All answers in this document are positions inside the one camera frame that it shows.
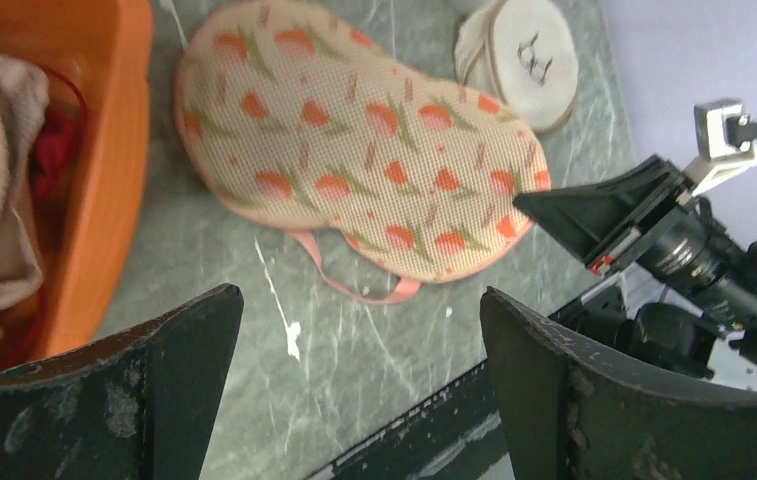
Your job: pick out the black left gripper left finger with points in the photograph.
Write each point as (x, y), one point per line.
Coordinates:
(139, 404)

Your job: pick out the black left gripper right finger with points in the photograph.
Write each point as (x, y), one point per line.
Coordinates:
(573, 408)

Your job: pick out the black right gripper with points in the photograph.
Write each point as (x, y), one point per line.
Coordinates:
(647, 215)

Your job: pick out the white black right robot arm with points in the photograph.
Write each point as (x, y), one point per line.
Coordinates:
(726, 300)

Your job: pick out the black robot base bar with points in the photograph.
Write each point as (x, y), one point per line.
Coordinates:
(455, 433)

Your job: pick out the red cloth garment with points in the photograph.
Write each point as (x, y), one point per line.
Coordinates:
(54, 148)

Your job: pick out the orange plastic basin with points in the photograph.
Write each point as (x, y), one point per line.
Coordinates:
(96, 56)

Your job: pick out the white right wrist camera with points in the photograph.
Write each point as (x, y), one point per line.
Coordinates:
(726, 135)

